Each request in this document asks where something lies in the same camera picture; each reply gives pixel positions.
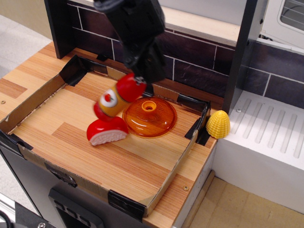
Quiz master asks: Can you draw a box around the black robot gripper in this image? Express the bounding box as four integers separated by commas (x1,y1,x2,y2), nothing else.
94,0,166,84

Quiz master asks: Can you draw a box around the red hot sauce bottle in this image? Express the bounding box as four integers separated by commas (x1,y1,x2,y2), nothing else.
94,73,147,122

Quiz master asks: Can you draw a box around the cardboard fence with black tape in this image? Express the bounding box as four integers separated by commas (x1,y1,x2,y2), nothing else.
0,53,217,228

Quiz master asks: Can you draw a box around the orange transparent pot lid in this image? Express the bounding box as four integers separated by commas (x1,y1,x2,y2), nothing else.
122,97,177,138

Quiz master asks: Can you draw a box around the red white toy sushi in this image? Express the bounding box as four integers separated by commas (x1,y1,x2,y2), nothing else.
86,117,129,146

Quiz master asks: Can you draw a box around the yellow toy corn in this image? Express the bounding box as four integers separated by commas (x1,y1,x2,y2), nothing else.
206,110,230,139

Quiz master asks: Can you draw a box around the white appliance with grille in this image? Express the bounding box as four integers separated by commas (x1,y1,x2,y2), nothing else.
261,0,304,48

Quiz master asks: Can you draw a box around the white dish drainer sink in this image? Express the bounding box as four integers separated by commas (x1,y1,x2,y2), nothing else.
212,91,304,213

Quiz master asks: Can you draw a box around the black control panel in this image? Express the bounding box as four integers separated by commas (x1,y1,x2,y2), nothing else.
48,189,105,228

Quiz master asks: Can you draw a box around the black shelf frame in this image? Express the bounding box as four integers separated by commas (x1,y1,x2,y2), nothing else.
45,0,256,111

